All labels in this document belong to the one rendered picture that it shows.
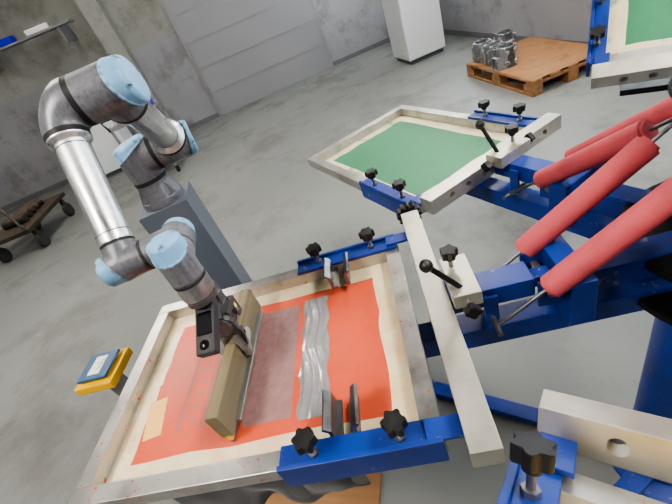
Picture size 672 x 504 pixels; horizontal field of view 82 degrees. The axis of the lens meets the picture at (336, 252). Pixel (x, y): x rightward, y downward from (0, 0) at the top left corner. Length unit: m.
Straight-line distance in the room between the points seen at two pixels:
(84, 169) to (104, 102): 0.16
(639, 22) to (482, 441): 1.40
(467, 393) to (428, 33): 6.40
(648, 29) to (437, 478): 1.71
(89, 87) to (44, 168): 8.50
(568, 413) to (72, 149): 1.04
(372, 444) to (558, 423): 0.32
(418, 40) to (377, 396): 6.27
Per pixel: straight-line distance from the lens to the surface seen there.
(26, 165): 9.63
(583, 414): 0.57
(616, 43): 1.66
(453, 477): 1.79
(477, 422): 0.70
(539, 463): 0.46
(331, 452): 0.78
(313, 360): 0.95
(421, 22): 6.79
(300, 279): 1.16
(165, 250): 0.82
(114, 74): 1.05
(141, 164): 1.45
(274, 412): 0.93
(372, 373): 0.89
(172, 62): 8.51
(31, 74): 9.09
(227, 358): 0.95
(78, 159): 1.05
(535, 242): 0.92
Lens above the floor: 1.66
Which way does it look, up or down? 35 degrees down
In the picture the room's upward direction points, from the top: 23 degrees counter-clockwise
